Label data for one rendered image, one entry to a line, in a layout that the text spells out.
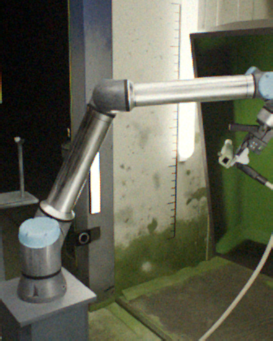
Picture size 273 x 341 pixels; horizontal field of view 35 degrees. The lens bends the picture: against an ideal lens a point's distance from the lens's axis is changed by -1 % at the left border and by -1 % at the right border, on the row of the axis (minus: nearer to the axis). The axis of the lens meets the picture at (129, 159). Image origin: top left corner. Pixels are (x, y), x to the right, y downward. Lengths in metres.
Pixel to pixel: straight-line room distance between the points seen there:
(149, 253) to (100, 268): 0.38
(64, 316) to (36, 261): 0.23
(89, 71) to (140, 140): 0.53
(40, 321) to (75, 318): 0.15
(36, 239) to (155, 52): 1.46
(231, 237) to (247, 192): 0.28
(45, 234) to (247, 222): 1.44
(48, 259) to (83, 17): 1.31
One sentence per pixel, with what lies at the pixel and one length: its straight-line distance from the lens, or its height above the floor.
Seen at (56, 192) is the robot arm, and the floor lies 1.00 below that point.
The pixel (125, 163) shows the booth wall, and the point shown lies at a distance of 2.60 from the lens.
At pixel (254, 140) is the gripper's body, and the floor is 1.20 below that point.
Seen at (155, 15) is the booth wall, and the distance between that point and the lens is 2.67.
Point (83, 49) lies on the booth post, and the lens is 2.40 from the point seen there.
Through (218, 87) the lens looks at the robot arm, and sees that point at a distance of 1.55.
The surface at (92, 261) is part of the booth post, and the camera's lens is 2.67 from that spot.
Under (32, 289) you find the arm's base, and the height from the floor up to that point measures 0.69.
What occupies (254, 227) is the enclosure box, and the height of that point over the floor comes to 0.54.
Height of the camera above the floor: 1.50
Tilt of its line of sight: 13 degrees down
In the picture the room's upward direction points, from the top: straight up
